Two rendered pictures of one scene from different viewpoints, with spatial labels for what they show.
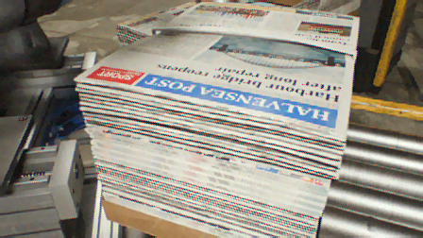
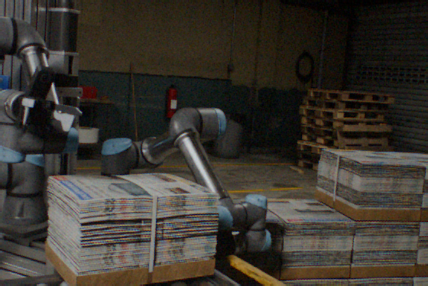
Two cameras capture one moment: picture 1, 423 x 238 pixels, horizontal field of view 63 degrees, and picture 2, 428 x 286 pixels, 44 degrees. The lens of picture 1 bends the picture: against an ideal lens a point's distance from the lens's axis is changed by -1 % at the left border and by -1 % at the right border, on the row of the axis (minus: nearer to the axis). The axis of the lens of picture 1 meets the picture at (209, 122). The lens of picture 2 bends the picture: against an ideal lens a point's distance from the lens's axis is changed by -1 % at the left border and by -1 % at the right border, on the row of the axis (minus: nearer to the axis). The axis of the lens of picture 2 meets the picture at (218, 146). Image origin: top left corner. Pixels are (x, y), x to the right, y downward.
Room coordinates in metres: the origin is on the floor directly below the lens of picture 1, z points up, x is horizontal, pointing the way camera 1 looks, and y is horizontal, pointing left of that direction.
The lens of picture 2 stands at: (-0.54, -1.05, 1.32)
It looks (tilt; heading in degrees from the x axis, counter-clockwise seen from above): 7 degrees down; 36
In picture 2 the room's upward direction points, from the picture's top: 5 degrees clockwise
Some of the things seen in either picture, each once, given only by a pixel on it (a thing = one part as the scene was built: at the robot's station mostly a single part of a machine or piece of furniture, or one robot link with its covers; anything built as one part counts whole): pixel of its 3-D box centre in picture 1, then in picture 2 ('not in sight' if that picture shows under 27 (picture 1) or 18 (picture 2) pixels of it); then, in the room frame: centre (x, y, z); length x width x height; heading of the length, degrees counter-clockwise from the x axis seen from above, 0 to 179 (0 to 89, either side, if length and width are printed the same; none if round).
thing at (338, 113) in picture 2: not in sight; (344, 131); (7.80, 2.45, 0.65); 1.33 x 0.94 x 1.30; 163
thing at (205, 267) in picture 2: not in sight; (164, 253); (0.56, -0.09, 0.83); 0.29 x 0.16 x 0.04; 68
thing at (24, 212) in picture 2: not in sight; (24, 204); (0.48, 0.46, 0.87); 0.15 x 0.15 x 0.10
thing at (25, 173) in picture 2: not in sight; (23, 169); (0.47, 0.46, 0.98); 0.13 x 0.12 x 0.14; 165
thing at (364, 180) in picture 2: not in sight; (367, 183); (1.62, -0.27, 0.95); 0.38 x 0.29 x 0.23; 51
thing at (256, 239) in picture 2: not in sight; (253, 240); (0.95, -0.14, 0.80); 0.11 x 0.08 x 0.09; 159
